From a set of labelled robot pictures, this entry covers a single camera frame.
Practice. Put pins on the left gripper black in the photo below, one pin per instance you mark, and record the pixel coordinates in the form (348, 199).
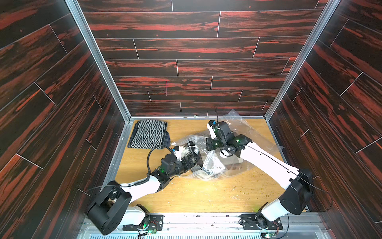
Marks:
(190, 164)

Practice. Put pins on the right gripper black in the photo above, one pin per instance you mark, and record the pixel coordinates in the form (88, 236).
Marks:
(211, 143)

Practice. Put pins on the navy plaid scarf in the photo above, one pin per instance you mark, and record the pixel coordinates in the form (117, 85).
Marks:
(167, 140)

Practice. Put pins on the clear plastic vacuum bag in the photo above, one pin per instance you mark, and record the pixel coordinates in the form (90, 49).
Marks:
(213, 165)

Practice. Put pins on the black white chevron scarf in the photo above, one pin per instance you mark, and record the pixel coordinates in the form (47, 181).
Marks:
(148, 133)

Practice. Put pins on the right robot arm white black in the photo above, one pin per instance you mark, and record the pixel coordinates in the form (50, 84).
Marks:
(298, 184)

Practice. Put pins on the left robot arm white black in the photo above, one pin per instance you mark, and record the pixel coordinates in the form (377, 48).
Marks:
(110, 208)

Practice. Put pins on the beige brown striped scarf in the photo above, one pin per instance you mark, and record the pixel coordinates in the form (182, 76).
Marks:
(194, 151)

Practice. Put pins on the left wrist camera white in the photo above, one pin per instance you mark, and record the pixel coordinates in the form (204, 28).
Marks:
(180, 152)

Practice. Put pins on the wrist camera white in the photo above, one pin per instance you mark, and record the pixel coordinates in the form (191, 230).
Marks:
(180, 152)
(213, 128)

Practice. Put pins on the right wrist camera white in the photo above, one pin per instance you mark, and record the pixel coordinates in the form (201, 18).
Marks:
(213, 128)

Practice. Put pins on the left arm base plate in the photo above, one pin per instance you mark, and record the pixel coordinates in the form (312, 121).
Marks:
(143, 222)

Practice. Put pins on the front aluminium rail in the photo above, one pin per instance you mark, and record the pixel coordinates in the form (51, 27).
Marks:
(225, 226)

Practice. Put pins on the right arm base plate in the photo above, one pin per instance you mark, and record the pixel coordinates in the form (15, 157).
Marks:
(257, 222)

